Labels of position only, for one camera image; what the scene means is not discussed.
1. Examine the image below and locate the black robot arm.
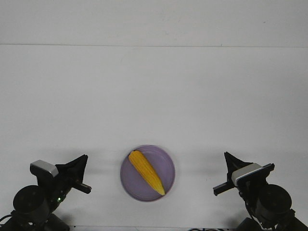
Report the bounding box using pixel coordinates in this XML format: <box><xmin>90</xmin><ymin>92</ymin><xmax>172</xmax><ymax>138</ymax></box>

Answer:
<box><xmin>213</xmin><ymin>152</ymin><xmax>308</xmax><ymax>231</ymax></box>
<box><xmin>0</xmin><ymin>154</ymin><xmax>91</xmax><ymax>231</ymax></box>

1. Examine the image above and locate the yellow corn cob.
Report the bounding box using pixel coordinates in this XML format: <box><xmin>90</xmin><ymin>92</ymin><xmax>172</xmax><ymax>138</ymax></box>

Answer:
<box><xmin>128</xmin><ymin>150</ymin><xmax>166</xmax><ymax>196</ymax></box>

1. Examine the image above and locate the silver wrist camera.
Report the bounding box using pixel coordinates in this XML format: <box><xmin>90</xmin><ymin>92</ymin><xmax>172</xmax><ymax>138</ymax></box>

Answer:
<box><xmin>231</xmin><ymin>163</ymin><xmax>263</xmax><ymax>187</ymax></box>
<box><xmin>29</xmin><ymin>160</ymin><xmax>59</xmax><ymax>178</ymax></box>

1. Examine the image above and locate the purple round plate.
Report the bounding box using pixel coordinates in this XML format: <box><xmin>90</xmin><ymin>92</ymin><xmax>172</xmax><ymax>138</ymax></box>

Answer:
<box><xmin>120</xmin><ymin>144</ymin><xmax>176</xmax><ymax>202</ymax></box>

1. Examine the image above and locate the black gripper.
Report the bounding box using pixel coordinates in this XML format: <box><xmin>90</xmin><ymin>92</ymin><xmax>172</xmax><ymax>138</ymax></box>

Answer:
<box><xmin>213</xmin><ymin>152</ymin><xmax>275</xmax><ymax>199</ymax></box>
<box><xmin>37</xmin><ymin>154</ymin><xmax>91</xmax><ymax>205</ymax></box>

